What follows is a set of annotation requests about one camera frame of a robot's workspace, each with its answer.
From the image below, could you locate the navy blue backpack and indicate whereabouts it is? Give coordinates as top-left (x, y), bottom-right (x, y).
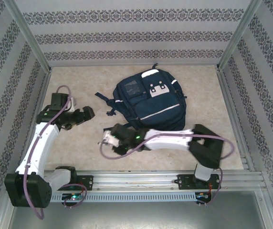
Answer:
top-left (94, 63), bottom-right (187, 131)

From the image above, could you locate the circuit board green light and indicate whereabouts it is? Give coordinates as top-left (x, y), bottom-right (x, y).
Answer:
top-left (62, 193), bottom-right (82, 200)

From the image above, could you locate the grey metal shelf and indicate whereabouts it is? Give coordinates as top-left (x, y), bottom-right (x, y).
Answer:
top-left (0, 190), bottom-right (273, 229)

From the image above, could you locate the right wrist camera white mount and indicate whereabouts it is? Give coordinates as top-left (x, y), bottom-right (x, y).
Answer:
top-left (102, 130), bottom-right (121, 147)

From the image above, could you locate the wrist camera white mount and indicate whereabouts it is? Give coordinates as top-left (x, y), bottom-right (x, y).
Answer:
top-left (67, 97), bottom-right (76, 112)
top-left (102, 130), bottom-right (121, 147)

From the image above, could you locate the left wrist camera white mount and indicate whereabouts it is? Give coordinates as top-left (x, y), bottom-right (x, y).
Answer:
top-left (67, 97), bottom-right (76, 112)

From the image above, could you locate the aluminium mounting rail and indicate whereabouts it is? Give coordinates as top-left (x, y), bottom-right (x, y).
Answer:
top-left (6, 169), bottom-right (266, 191)

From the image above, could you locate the aluminium side rail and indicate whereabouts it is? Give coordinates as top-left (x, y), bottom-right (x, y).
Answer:
top-left (215, 66), bottom-right (255, 171)
top-left (16, 66), bottom-right (53, 174)

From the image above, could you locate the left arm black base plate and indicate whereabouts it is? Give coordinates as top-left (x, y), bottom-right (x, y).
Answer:
top-left (56, 175), bottom-right (94, 191)

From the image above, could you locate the slotted grey cable duct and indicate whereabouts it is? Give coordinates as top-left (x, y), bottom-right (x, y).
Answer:
top-left (50, 192), bottom-right (197, 203)

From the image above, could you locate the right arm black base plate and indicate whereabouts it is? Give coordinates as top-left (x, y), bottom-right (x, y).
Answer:
top-left (177, 173), bottom-right (222, 191)

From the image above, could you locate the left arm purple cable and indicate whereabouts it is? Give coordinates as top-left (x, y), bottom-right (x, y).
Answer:
top-left (23, 85), bottom-right (87, 220)

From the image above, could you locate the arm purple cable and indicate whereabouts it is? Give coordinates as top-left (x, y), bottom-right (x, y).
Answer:
top-left (99, 134), bottom-right (235, 208)
top-left (23, 85), bottom-right (87, 220)

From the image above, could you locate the aluminium frame post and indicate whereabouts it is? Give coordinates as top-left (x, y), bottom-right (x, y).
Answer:
top-left (218, 0), bottom-right (263, 71)
top-left (4, 0), bottom-right (53, 72)

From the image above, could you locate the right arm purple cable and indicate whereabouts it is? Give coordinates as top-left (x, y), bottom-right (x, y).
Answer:
top-left (99, 134), bottom-right (235, 208)

